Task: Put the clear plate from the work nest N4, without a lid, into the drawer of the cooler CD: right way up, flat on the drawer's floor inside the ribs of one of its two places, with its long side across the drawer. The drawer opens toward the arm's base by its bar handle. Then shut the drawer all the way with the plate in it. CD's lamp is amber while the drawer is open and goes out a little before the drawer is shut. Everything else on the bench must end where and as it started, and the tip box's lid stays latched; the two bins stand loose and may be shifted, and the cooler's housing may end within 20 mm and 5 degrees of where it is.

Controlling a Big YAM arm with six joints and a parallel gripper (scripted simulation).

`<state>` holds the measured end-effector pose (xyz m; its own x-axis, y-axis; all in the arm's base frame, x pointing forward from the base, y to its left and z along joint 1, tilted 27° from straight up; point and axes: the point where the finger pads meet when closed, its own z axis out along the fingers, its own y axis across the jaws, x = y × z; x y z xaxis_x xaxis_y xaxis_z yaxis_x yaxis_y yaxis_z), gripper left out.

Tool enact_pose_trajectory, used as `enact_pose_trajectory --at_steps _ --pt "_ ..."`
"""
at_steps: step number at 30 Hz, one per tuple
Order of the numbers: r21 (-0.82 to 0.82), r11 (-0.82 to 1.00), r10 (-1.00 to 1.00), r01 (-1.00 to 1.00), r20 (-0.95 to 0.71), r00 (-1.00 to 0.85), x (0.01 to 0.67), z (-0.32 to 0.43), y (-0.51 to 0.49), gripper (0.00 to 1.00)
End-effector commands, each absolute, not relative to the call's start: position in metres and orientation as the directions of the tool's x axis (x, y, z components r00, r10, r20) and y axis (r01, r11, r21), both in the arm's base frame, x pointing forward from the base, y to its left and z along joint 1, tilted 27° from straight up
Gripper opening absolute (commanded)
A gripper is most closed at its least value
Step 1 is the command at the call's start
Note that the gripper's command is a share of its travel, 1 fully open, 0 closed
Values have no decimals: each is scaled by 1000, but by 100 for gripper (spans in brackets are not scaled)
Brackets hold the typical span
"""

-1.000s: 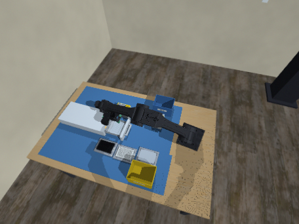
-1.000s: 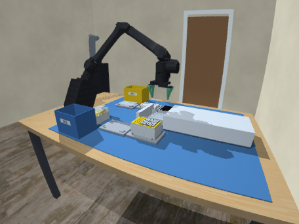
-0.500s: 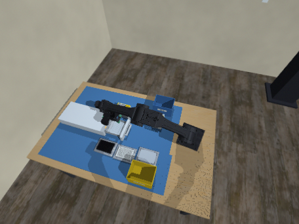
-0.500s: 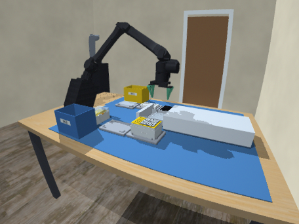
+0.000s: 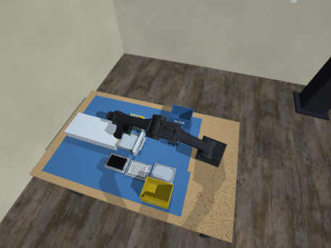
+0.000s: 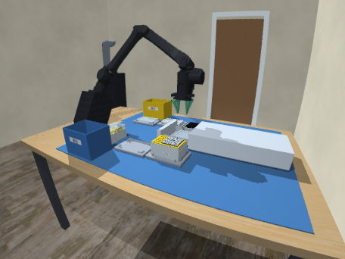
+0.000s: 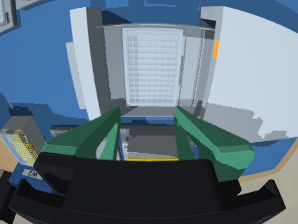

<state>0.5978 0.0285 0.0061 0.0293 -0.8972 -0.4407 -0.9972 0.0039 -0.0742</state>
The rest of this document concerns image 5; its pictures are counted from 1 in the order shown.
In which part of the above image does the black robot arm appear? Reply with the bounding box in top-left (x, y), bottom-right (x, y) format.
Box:
top-left (106, 110), bottom-right (219, 162)

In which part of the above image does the blue bench mat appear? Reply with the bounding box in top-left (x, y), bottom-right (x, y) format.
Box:
top-left (42, 95), bottom-right (193, 217)

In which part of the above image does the blue open-top box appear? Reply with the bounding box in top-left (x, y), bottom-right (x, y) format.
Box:
top-left (169, 105), bottom-right (194, 130)

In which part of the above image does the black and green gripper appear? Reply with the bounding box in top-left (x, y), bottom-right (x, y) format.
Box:
top-left (123, 125), bottom-right (133, 136)

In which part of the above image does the yellow open bin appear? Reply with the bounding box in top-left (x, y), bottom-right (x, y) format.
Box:
top-left (140, 177), bottom-right (173, 209)

